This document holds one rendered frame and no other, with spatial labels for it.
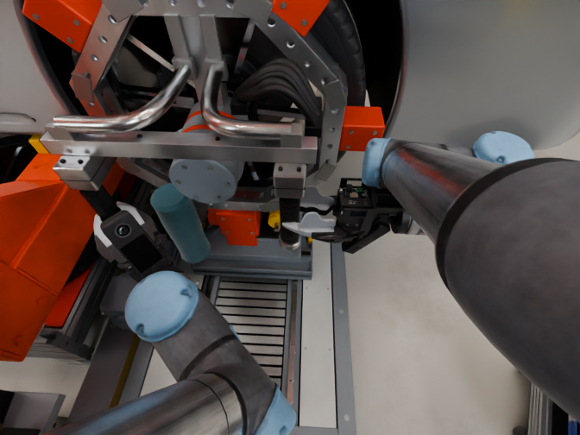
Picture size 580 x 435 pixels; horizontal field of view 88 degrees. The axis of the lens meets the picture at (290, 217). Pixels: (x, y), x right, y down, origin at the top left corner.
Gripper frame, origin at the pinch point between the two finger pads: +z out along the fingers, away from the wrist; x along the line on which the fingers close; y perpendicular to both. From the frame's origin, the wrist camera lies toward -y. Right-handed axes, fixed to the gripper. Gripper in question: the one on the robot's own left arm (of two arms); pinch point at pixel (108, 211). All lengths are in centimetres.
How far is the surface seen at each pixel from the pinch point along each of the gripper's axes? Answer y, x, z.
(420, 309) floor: 87, 68, -54
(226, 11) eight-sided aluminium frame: -24.0, 32.2, -2.6
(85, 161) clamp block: -11.8, 2.3, -1.2
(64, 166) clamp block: -12.0, -0.3, 0.0
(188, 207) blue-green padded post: 12.9, 13.5, 0.9
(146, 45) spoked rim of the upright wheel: -14.4, 25.3, 19.4
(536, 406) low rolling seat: 74, 61, -97
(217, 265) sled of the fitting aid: 69, 16, 15
